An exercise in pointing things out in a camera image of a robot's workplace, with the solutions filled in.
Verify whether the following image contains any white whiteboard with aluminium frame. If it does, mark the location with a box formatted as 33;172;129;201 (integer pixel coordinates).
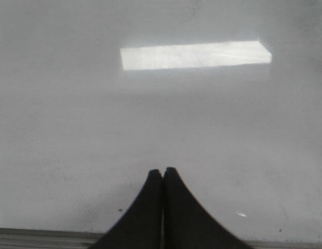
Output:
0;1;322;244

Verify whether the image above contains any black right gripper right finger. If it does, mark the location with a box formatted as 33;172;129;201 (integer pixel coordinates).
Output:
163;167;251;249

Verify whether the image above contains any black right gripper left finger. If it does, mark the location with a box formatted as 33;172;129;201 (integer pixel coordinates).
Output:
90;170;163;249

